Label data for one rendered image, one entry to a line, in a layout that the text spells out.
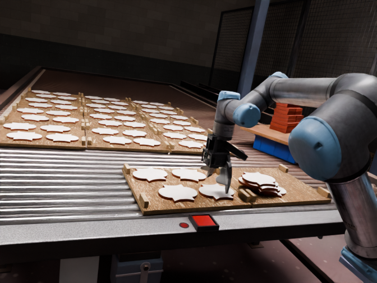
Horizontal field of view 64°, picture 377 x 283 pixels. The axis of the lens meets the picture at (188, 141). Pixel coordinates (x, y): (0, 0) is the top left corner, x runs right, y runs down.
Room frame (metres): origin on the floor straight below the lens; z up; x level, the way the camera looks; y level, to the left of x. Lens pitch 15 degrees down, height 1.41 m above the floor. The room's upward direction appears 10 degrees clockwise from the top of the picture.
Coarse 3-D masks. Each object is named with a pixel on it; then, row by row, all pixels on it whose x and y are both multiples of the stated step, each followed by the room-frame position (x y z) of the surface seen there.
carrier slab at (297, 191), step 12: (240, 168) 1.39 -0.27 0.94; (252, 168) 1.42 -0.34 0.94; (264, 168) 1.45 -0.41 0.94; (276, 168) 1.49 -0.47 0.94; (276, 180) 1.31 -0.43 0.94; (288, 180) 1.34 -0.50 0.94; (252, 192) 1.13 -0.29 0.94; (288, 192) 1.19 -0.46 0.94; (300, 192) 1.21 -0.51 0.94; (312, 192) 1.24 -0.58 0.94; (252, 204) 1.02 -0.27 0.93; (264, 204) 1.04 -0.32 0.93; (276, 204) 1.06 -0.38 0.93; (288, 204) 1.09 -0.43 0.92
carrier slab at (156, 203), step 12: (132, 168) 1.16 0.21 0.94; (156, 168) 1.20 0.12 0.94; (168, 168) 1.23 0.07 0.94; (192, 168) 1.28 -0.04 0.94; (132, 180) 1.04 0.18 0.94; (168, 180) 1.10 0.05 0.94; (204, 180) 1.16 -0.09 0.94; (132, 192) 0.97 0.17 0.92; (144, 192) 0.96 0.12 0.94; (156, 192) 0.98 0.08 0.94; (156, 204) 0.89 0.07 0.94; (168, 204) 0.90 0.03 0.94; (180, 204) 0.92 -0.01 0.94; (192, 204) 0.93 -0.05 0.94; (204, 204) 0.95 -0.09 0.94; (216, 204) 0.96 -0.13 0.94; (228, 204) 0.98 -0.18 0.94; (240, 204) 0.99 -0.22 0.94
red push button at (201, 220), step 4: (192, 216) 0.87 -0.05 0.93; (196, 216) 0.87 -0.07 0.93; (200, 216) 0.87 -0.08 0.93; (204, 216) 0.88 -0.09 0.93; (208, 216) 0.88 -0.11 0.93; (196, 220) 0.84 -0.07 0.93; (200, 220) 0.85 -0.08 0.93; (204, 220) 0.85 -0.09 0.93; (208, 220) 0.86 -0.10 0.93; (200, 224) 0.83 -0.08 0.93; (204, 224) 0.83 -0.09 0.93; (208, 224) 0.83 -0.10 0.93; (212, 224) 0.84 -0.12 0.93
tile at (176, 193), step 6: (168, 186) 1.02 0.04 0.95; (174, 186) 1.03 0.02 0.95; (180, 186) 1.04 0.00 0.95; (162, 192) 0.96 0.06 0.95; (168, 192) 0.97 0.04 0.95; (174, 192) 0.98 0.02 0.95; (180, 192) 0.99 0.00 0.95; (186, 192) 1.00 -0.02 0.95; (192, 192) 1.00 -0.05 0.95; (168, 198) 0.93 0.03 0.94; (174, 198) 0.93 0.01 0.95; (180, 198) 0.94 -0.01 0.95; (186, 198) 0.95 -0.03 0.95; (192, 198) 0.96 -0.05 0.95
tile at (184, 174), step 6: (180, 168) 1.23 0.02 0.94; (174, 174) 1.15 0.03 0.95; (180, 174) 1.16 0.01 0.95; (186, 174) 1.17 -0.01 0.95; (192, 174) 1.18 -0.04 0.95; (198, 174) 1.19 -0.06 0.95; (180, 180) 1.11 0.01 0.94; (186, 180) 1.13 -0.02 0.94; (192, 180) 1.13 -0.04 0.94; (198, 180) 1.12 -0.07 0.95
